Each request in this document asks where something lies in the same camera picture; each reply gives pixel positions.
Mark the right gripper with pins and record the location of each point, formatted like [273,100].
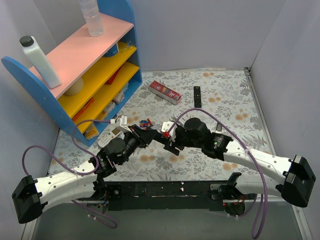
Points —
[172,141]

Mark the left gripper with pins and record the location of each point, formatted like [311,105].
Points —
[139,137]

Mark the pile of small batteries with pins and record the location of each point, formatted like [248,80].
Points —
[146,123]

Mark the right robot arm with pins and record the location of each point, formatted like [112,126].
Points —
[292,179]

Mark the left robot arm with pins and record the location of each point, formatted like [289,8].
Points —
[33,196]

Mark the small white display remote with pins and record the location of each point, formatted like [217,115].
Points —
[106,137]

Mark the slim white remote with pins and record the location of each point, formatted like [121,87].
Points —
[218,128]

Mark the black tv remote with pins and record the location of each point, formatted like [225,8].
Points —
[197,96]

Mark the white packets on shelf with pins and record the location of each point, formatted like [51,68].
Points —
[115,101]

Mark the red toothpaste box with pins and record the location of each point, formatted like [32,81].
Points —
[165,92]

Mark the orange box on shelf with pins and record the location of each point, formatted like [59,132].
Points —
[83,109]

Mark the floral table mat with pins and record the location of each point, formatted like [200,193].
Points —
[226,96]

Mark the blue pink yellow shelf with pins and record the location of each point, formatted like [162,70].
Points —
[81,56]

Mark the beige cylinder on shelf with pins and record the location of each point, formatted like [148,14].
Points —
[75,88]

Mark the blue white can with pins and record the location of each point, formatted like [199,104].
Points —
[112,51]

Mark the clear plastic water bottle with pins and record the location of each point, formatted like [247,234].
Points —
[92,16]

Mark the white bottle black cap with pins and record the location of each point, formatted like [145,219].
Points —
[35,54]

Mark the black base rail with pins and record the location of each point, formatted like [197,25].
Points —
[162,195]

